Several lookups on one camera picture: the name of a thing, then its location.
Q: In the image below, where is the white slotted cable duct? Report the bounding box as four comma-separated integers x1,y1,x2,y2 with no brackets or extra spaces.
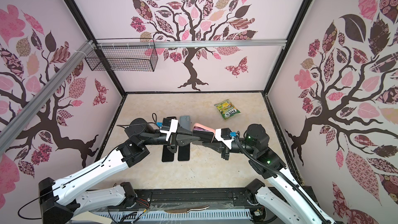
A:
94,209,252,224

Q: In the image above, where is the pink phone case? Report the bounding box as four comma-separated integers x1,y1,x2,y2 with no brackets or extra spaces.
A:
192,123,216,143

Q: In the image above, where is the black phone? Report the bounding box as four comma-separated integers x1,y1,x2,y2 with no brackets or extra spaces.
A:
178,145,190,162

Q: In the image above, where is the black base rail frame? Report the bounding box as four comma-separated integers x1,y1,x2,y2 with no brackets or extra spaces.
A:
57,186,327,224

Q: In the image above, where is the wooden spatula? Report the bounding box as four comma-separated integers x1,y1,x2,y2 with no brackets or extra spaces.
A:
72,212,113,224

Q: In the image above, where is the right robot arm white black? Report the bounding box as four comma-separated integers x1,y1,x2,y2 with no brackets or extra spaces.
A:
193,123,335,224

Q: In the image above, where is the light blue phone case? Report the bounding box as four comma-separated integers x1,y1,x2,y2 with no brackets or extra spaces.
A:
179,115,191,131

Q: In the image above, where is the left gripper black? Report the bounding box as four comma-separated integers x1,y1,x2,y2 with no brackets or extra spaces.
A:
142,124,201,153

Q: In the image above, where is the black wire basket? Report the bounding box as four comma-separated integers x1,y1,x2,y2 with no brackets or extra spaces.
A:
85,37,158,72

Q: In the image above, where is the green snack packet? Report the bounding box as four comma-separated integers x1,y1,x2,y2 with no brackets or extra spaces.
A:
215,100,240,120

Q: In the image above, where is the dark blue phone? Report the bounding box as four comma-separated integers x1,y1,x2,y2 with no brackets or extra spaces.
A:
162,148,174,163

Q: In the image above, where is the aluminium rail left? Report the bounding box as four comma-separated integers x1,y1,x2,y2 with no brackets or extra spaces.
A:
1,40,95,154

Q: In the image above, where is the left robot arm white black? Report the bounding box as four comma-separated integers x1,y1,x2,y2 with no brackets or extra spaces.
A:
39,118,200,224

